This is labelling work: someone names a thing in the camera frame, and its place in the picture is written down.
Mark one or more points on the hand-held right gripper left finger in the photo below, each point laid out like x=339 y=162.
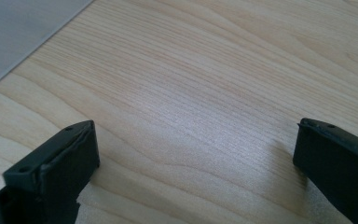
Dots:
x=52 y=168

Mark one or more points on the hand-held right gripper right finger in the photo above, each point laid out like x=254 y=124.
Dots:
x=338 y=161

